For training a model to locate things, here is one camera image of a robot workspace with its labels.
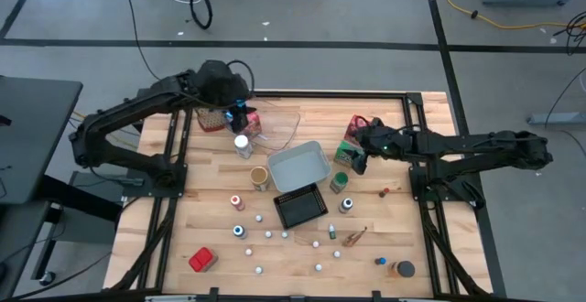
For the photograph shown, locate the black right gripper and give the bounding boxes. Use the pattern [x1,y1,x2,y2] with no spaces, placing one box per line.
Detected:
[351,117,413,176]

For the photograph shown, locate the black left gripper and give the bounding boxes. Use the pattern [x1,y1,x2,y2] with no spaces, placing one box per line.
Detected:
[194,59,258,135]

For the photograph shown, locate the small red cereal box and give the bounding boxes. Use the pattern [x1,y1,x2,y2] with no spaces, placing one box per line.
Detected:
[242,112,264,139]

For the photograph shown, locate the small green cereal box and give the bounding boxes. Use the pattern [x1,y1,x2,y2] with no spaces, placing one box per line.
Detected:
[332,140,363,169]

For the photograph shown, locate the green-lid spice jar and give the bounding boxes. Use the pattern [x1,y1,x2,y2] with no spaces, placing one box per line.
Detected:
[329,171,350,195]

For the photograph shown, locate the white-lid spice jar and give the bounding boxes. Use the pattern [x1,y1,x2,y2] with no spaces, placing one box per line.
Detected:
[233,134,255,160]

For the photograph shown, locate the red Froot Loops box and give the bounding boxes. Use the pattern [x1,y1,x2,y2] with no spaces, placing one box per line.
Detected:
[343,113,373,148]

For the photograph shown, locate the grey plastic bin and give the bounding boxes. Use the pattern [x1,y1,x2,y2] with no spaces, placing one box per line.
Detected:
[267,139,332,192]

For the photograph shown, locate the gold can with tan lid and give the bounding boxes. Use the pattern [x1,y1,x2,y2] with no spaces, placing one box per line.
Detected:
[249,165,270,192]

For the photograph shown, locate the black plastic basket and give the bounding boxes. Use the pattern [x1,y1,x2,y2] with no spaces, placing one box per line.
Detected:
[272,181,329,229]

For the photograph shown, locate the taco seasoning jar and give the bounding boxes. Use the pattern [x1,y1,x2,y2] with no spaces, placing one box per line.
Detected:
[342,226,369,248]

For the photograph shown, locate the black-lid orange spice jar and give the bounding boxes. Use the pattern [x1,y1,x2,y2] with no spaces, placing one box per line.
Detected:
[387,260,417,279]

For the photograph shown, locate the red metal box grater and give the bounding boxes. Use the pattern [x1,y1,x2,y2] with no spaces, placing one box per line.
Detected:
[195,106,229,134]

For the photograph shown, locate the clear plastic bin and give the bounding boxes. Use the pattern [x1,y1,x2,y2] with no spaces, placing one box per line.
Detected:
[246,96,302,152]

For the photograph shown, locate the red toy block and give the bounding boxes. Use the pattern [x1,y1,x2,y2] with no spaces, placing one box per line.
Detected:
[188,246,219,274]

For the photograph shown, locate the black desk support beam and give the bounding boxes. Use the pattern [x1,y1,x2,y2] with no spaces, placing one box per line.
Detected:
[35,173,125,223]

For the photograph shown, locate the grey table foot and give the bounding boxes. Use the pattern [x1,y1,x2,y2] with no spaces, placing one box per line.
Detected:
[526,112,586,126]

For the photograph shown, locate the black desk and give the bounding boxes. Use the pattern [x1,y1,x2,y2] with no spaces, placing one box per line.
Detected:
[0,75,83,206]

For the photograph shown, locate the black aluminium table frame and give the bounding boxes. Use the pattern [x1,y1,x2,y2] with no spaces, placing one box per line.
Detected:
[131,87,508,302]

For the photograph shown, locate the black coiled cable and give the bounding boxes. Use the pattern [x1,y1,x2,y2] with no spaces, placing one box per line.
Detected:
[189,0,214,31]

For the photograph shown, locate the black sleeved cable bundle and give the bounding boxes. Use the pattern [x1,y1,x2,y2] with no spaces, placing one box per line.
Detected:
[108,196,179,293]
[418,200,482,297]

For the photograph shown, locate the long black floor cable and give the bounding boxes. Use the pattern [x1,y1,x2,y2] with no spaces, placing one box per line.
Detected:
[123,0,161,81]

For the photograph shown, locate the yellow extension cable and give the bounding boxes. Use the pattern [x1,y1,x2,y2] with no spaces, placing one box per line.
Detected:
[445,0,586,31]

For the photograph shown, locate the black cable bunch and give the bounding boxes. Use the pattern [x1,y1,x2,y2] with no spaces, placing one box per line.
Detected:
[551,11,586,49]

